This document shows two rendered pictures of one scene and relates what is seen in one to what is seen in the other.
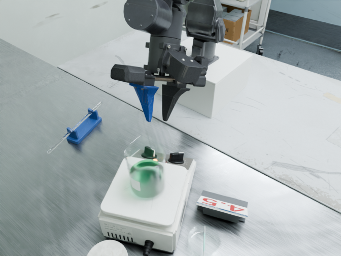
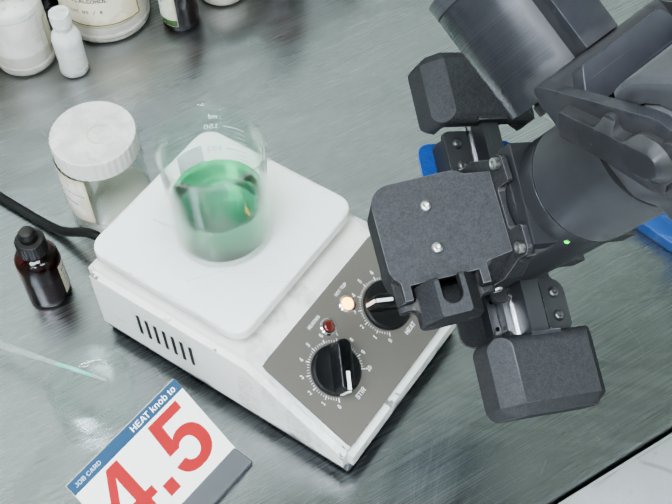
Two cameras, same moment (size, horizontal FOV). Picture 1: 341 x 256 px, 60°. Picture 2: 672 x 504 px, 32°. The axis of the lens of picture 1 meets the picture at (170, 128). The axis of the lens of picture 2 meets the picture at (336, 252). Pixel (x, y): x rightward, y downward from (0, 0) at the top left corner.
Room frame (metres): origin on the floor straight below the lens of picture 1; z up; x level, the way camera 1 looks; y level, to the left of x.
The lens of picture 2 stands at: (0.54, -0.34, 1.56)
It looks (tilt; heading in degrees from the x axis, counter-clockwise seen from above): 54 degrees down; 113
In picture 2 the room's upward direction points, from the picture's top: 3 degrees counter-clockwise
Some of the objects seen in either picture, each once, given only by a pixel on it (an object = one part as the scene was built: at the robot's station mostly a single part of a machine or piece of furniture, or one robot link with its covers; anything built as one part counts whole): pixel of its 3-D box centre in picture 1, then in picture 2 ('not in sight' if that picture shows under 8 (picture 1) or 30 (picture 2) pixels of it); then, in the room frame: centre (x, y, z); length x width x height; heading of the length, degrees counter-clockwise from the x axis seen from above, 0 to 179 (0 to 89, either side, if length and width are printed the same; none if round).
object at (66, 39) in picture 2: not in sight; (67, 41); (0.09, 0.20, 0.93); 0.02 x 0.02 x 0.06
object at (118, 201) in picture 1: (146, 188); (223, 229); (0.30, 0.04, 0.98); 0.12 x 0.12 x 0.01; 76
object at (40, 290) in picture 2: not in sight; (38, 261); (0.18, 0.01, 0.94); 0.03 x 0.03 x 0.07
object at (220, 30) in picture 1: (207, 26); not in sight; (0.71, -0.09, 1.09); 0.09 x 0.07 x 0.06; 62
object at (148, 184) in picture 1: (146, 169); (221, 191); (0.31, 0.04, 1.03); 0.07 x 0.06 x 0.08; 9
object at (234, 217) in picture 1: (223, 203); (161, 473); (0.32, -0.10, 0.92); 0.09 x 0.06 x 0.04; 72
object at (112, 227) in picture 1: (151, 191); (262, 287); (0.33, 0.03, 0.94); 0.22 x 0.13 x 0.08; 166
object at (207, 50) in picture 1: (203, 48); not in sight; (0.71, -0.09, 1.04); 0.07 x 0.07 x 0.06; 50
